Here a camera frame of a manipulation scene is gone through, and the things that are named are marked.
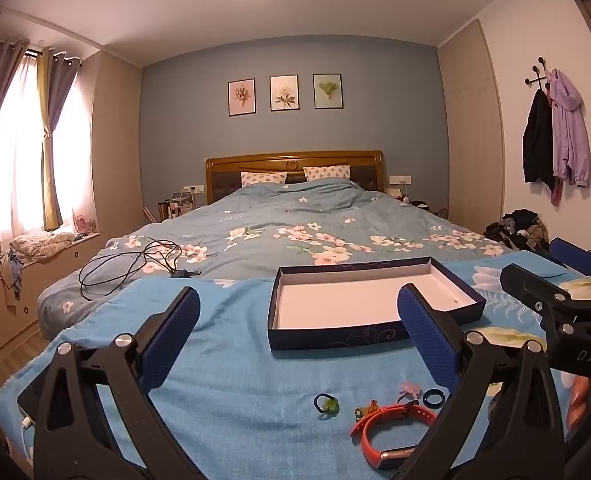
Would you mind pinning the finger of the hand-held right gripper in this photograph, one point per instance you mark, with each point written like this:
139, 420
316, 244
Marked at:
570, 256
530, 282

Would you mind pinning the white flower framed picture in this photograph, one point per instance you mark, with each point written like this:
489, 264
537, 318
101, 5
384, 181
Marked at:
284, 93

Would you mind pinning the pile of dark clothes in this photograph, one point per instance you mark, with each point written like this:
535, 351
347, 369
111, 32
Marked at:
518, 227

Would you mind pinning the wooden bed headboard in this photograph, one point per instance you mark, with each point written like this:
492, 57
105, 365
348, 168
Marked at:
295, 160

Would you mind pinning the black jacket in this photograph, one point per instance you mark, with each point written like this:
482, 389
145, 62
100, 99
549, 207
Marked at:
538, 140

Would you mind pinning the orange smart watch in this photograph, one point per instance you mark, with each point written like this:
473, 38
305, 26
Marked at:
370, 430

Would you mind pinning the white sheer curtain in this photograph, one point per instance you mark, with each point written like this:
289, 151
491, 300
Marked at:
18, 160

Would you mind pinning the grey and yellow curtain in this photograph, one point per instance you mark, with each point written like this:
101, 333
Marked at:
55, 110

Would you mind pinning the cluttered bedside table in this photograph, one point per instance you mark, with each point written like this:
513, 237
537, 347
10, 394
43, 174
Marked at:
175, 207
420, 206

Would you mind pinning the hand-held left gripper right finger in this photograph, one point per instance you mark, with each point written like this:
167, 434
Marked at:
428, 335

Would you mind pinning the small pink fan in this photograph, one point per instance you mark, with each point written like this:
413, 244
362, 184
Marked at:
83, 225

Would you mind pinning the tall beige wardrobe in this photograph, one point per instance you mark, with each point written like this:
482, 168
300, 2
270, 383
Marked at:
470, 135

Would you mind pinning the purple jacket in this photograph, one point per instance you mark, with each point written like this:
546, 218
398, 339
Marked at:
570, 130

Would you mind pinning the grey-blue floral duvet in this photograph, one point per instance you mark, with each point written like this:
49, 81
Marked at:
275, 210

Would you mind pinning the dark blue shallow box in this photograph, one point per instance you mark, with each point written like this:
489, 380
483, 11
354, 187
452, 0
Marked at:
365, 290

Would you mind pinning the crumpled pale blanket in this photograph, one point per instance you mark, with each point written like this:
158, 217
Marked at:
40, 245

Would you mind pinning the person's right hand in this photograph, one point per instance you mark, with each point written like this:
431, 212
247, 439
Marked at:
581, 400

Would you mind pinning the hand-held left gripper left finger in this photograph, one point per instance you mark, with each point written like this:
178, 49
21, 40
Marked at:
175, 340

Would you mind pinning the black wall coat rack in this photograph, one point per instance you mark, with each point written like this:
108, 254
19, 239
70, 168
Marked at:
540, 72

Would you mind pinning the beige wall cabinet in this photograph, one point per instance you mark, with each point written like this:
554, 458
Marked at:
118, 150

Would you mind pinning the blue flower print blanket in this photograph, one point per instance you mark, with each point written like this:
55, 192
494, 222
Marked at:
225, 385

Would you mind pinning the white wall socket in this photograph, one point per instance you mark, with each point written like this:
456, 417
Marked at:
399, 180
194, 189

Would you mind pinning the heap of hanging clothes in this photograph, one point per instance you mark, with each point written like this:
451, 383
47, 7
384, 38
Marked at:
10, 275

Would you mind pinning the green leaf framed picture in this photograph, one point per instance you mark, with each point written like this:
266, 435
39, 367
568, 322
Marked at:
328, 91

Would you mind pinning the patterned white pillow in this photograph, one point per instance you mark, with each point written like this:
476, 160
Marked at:
263, 178
328, 172

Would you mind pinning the window seat cabinet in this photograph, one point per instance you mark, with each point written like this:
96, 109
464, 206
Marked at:
55, 270

